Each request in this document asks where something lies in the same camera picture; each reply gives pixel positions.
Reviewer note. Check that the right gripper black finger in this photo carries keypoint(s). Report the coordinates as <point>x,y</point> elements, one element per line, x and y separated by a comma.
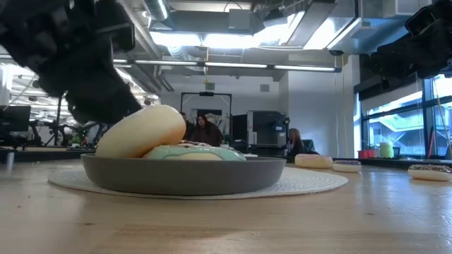
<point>395,61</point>

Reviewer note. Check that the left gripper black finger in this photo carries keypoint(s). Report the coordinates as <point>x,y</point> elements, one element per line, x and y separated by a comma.
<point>99,106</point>

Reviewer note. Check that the large white iced donut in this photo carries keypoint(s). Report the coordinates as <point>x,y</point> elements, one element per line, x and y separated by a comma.
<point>141,132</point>

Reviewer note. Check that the large green iced donut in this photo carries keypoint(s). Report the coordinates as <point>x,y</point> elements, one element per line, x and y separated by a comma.
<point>197,153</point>

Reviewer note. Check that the small purple sprinkle donut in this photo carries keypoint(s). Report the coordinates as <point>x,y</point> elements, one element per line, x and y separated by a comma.
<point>346,167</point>

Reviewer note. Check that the small brown sprinkle donut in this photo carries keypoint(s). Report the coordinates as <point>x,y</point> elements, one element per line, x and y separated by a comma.
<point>429,173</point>

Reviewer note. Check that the black monitor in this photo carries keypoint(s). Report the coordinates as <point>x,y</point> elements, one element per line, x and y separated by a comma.
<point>14,118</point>
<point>239,128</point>

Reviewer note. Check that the pale green cylinder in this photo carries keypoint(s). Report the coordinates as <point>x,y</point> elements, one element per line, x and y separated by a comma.
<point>386,150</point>

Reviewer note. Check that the person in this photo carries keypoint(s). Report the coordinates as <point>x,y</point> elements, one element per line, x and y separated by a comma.
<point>296,143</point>
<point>206,132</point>
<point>187,128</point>

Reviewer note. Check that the red container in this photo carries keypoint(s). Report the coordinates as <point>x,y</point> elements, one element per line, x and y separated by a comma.
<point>365,154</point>

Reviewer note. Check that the round dark grey plate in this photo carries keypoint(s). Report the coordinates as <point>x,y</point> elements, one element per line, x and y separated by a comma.
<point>183,176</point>

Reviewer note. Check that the large pink iced donut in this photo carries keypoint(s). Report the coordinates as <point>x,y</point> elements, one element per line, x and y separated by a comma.
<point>313,161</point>

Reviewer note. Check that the long ceiling light strip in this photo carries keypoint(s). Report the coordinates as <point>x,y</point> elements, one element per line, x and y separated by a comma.
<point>233,65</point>

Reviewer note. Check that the grey machine cabinet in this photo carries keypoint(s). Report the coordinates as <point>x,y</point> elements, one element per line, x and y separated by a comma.
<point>266,128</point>

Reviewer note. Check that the round white woven placemat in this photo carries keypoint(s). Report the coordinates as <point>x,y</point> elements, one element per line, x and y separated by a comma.
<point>310,183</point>

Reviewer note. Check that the black aluminium table frame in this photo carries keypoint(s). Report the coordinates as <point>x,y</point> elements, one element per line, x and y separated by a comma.
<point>42,154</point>

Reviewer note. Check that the silver ventilation duct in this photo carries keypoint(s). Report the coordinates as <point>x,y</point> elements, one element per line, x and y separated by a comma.
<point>157,8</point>

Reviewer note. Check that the black robot rig frame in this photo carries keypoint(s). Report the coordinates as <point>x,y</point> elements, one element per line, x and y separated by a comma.
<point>206,94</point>

